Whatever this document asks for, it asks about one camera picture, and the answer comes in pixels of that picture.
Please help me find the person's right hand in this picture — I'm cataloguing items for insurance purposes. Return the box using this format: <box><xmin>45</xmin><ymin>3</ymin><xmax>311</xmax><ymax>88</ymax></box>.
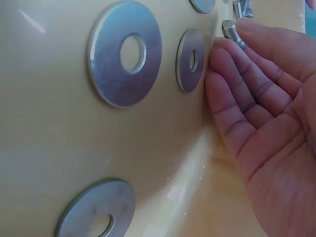
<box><xmin>205</xmin><ymin>18</ymin><xmax>316</xmax><ymax>237</ymax></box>

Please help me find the silver threaded bolt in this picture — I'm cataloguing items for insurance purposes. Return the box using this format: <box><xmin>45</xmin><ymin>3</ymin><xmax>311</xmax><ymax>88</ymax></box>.
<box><xmin>232</xmin><ymin>0</ymin><xmax>244</xmax><ymax>20</ymax></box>
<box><xmin>241</xmin><ymin>0</ymin><xmax>255</xmax><ymax>18</ymax></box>
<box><xmin>221</xmin><ymin>20</ymin><xmax>247</xmax><ymax>51</ymax></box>

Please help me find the small silver flat washer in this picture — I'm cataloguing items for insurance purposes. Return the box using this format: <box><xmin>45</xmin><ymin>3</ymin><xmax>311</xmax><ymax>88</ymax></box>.
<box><xmin>175</xmin><ymin>28</ymin><xmax>206</xmax><ymax>93</ymax></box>

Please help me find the large silver flat washer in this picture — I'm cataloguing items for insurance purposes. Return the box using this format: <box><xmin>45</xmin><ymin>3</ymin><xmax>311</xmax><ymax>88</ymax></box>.
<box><xmin>54</xmin><ymin>178</ymin><xmax>136</xmax><ymax>237</ymax></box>
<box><xmin>86</xmin><ymin>0</ymin><xmax>163</xmax><ymax>108</ymax></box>

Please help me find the beige plastic tray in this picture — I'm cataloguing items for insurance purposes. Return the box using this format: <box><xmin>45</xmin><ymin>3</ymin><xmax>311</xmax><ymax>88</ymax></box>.
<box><xmin>0</xmin><ymin>0</ymin><xmax>307</xmax><ymax>237</ymax></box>

